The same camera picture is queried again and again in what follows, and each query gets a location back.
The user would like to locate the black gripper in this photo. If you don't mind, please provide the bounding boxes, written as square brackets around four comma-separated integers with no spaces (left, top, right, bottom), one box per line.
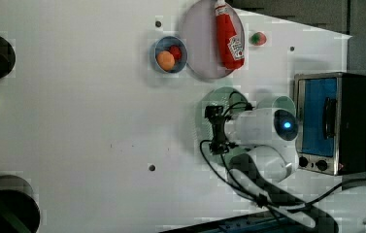
[205,106,228,154]

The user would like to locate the green plastic strainer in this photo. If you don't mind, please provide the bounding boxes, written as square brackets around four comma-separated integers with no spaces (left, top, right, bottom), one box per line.
[195,86,254,163]

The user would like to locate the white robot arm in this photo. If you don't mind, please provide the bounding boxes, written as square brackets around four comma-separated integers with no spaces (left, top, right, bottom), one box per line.
[204,105,339,233]

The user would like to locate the green plastic cup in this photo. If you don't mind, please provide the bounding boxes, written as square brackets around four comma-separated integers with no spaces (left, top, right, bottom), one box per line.
[257,96,296,116]

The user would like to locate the red ketchup bottle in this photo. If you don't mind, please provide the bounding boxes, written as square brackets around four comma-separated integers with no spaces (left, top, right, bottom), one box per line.
[215,0,245,70]

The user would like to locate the orange toy fruit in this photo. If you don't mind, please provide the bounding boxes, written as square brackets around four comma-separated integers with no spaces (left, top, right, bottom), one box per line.
[156,50,176,72]

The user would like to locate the red toy fruit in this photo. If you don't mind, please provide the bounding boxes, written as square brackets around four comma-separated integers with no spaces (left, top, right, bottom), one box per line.
[169,46,182,61]

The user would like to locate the grey round plate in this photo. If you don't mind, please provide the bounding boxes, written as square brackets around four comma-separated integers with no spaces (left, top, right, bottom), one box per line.
[180,0,246,80]

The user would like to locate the toy strawberry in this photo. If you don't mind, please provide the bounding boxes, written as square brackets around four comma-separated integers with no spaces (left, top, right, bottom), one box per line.
[250,32,267,46]

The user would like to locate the small blue bowl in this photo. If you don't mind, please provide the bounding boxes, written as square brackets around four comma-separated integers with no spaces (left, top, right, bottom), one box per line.
[149,36,188,74]

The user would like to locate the toaster oven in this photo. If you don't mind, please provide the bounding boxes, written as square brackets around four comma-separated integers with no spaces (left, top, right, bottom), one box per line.
[294,72,366,176]

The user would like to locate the black cylinder lower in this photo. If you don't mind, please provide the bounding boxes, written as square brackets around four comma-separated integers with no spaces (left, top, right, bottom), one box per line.
[0,175,41,233]

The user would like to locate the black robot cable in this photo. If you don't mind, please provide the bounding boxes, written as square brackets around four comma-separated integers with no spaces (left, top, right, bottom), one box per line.
[199,90,366,233]

